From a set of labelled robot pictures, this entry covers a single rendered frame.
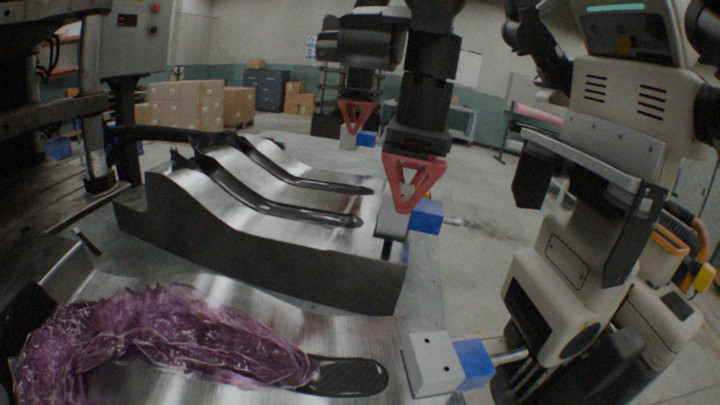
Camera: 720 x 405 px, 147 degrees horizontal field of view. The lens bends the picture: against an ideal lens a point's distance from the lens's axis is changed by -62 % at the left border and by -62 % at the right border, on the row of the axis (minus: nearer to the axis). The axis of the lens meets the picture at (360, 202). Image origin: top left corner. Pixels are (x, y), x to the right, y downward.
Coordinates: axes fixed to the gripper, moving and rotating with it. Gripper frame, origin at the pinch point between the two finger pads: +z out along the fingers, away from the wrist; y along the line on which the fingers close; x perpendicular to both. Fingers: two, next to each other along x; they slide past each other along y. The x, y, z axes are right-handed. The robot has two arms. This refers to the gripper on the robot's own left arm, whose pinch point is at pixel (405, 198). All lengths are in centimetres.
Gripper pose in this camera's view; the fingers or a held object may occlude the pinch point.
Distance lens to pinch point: 34.4
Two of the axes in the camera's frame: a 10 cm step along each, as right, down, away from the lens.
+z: -1.3, 8.8, 4.6
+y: -2.1, 4.3, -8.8
